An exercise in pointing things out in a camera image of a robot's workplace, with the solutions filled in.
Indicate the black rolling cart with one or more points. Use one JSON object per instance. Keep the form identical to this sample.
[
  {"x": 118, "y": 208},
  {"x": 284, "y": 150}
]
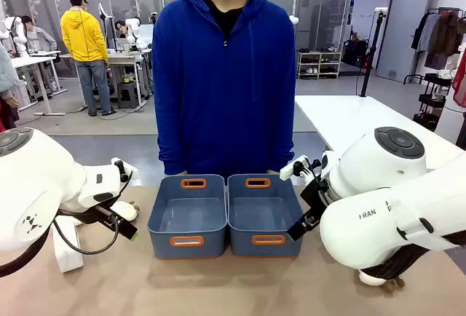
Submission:
[{"x": 433, "y": 101}]

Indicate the black hanging garment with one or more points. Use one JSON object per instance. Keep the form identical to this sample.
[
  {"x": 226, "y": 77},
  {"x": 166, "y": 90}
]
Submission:
[{"x": 420, "y": 34}]

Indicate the grey plastic stool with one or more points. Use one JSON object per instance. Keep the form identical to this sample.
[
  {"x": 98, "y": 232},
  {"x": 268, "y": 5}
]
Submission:
[{"x": 128, "y": 94}]

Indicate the white office desk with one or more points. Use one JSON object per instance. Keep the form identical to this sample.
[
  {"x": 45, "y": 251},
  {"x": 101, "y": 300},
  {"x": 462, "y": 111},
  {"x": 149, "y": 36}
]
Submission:
[
  {"x": 34, "y": 59},
  {"x": 123, "y": 57}
]

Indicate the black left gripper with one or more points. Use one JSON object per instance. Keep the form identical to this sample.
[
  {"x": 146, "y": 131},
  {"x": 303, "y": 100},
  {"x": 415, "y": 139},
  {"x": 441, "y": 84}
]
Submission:
[{"x": 82, "y": 215}]

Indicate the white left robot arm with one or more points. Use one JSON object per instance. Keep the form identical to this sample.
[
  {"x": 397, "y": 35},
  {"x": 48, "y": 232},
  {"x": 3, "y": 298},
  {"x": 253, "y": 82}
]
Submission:
[{"x": 36, "y": 177}]

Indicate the brown hanging coat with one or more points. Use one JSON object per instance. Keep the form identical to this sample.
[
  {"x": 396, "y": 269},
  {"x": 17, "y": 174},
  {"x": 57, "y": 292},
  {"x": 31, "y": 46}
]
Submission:
[{"x": 444, "y": 34}]

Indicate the black tripod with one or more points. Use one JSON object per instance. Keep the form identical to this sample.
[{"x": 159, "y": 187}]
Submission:
[{"x": 370, "y": 61}]

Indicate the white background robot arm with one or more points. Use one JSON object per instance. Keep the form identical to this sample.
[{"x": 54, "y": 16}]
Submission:
[
  {"x": 16, "y": 35},
  {"x": 134, "y": 28}
]

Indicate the large white table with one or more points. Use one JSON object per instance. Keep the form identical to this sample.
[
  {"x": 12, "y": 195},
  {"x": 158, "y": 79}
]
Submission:
[{"x": 346, "y": 119}]

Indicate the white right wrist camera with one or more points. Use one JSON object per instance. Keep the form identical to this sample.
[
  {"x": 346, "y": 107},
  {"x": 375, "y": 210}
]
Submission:
[{"x": 291, "y": 169}]

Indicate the white shoe rack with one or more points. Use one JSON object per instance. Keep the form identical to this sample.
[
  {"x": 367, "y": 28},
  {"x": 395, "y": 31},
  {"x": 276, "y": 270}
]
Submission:
[{"x": 319, "y": 65}]

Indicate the blue-sleeved right forearm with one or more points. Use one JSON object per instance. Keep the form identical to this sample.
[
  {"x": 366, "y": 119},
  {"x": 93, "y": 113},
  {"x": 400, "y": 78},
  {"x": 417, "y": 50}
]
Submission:
[{"x": 169, "y": 148}]

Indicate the seated person dark hair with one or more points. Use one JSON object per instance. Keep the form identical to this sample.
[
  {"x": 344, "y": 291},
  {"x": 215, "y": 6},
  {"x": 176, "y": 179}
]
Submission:
[{"x": 121, "y": 29}]

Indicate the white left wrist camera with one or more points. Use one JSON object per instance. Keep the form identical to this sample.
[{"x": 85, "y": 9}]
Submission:
[{"x": 125, "y": 170}]

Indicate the white plush sheep toy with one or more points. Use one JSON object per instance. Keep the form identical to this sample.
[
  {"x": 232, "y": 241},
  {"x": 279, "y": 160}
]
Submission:
[
  {"x": 125, "y": 209},
  {"x": 369, "y": 277}
]

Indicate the black bags pile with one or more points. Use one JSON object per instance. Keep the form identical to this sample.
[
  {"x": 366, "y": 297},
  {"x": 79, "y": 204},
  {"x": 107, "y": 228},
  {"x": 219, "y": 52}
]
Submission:
[{"x": 356, "y": 54}]

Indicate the person in yellow hoodie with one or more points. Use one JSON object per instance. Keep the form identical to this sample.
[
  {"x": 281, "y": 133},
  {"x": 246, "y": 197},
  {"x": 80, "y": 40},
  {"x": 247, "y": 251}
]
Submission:
[{"x": 83, "y": 35}]

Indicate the red hanging garment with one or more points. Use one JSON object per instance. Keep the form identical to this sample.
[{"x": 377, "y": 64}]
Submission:
[{"x": 459, "y": 83}]

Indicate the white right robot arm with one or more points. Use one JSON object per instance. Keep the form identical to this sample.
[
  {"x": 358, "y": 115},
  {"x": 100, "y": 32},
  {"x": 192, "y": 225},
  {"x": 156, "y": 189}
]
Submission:
[{"x": 364, "y": 228}]

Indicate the person in blue hoodie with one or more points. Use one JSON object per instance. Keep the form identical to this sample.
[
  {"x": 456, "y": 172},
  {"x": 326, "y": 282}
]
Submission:
[{"x": 222, "y": 94}]

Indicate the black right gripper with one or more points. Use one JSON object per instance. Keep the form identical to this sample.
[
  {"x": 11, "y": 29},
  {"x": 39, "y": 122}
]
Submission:
[{"x": 315, "y": 197}]

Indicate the bystander with light blue garment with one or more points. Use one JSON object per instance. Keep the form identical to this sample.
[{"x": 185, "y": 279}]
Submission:
[{"x": 7, "y": 68}]

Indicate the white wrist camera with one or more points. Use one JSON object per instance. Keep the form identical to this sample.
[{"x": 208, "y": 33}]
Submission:
[
  {"x": 125, "y": 170},
  {"x": 291, "y": 169}
]

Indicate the seated person grey top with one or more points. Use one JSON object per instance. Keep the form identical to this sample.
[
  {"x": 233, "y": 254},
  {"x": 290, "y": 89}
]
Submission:
[{"x": 38, "y": 39}]

